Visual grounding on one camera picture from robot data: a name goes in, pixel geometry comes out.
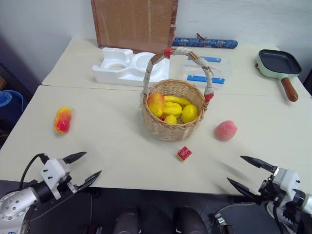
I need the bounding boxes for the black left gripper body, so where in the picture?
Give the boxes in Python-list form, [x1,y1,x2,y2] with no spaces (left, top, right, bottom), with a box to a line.
[59,159,80,199]

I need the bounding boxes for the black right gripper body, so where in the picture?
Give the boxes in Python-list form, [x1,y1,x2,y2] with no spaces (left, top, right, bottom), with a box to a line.
[258,166,281,203]

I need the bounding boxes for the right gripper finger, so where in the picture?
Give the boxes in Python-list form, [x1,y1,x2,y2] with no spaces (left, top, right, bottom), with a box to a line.
[240,156,278,174]
[227,177,263,205]

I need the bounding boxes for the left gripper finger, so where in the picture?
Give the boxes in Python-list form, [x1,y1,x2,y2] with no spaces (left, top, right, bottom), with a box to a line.
[77,170,103,193]
[63,151,88,165]

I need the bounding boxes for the red yellow toy mango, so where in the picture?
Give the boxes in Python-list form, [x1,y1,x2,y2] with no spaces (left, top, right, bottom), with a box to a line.
[53,106,73,135]
[147,93,165,117]

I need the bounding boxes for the pink toy peach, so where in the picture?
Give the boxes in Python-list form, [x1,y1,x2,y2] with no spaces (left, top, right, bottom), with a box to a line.
[214,119,238,142]

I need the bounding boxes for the dark rounded shape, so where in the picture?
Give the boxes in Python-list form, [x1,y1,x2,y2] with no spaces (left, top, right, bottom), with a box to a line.
[113,211,140,234]
[173,206,208,234]

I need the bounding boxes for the red toy building brick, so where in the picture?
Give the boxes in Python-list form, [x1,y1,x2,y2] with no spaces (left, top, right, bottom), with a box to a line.
[176,146,193,162]

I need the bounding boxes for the blue rolled mat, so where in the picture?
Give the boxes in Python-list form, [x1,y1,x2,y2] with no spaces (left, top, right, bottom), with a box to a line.
[0,90,24,120]

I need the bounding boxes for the large yellow toy lemon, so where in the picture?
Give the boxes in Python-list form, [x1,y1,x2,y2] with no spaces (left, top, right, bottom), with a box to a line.
[181,104,199,124]

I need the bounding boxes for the white styrofoam packing block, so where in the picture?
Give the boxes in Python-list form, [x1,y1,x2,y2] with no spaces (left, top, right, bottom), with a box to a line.
[91,47,171,87]

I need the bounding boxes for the small yellow toy lemon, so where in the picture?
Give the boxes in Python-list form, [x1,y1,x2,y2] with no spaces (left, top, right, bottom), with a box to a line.
[163,114,178,125]

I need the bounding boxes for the clear box with blue latches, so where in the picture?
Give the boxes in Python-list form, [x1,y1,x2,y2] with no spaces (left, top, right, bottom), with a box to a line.
[178,54,233,92]

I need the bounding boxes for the green square frying pan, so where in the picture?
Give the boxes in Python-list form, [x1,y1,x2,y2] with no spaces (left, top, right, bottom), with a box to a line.
[255,49,303,102]

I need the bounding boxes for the yellow toy starfruit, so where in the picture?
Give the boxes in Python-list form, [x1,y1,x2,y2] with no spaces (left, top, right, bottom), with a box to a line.
[161,101,183,119]

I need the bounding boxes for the yellow toy banana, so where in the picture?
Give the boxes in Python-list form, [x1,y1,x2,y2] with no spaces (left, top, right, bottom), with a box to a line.
[163,95,192,107]

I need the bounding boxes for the blue patterned rolled scroll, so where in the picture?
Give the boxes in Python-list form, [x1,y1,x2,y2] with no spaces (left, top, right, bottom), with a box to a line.
[172,32,238,50]

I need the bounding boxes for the brown cork board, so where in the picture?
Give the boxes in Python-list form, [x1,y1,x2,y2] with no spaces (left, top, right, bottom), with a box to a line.
[90,0,179,53]

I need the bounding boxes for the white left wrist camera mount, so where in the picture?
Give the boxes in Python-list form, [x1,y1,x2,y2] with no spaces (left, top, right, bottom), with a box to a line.
[39,158,72,201]

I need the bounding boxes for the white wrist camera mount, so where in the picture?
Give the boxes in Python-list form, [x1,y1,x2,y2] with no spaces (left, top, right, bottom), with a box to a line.
[39,158,72,201]
[275,167,300,203]

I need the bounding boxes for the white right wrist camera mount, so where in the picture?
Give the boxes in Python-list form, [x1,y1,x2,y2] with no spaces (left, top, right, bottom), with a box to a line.
[275,167,300,203]

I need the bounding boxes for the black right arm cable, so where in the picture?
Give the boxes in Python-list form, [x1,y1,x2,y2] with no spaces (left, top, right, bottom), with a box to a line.
[272,201,290,234]

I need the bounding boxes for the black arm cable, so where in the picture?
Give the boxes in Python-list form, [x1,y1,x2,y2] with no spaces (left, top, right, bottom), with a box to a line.
[19,153,50,189]
[272,201,290,234]

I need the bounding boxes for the silver metal bracket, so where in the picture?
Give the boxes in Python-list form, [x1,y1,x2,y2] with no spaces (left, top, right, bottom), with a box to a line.
[214,212,235,234]

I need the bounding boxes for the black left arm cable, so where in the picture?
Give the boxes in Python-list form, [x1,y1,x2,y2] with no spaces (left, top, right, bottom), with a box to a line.
[19,153,50,189]

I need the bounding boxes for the wicker basket with handle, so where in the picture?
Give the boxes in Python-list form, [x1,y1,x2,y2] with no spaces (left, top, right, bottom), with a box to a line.
[139,47,215,142]

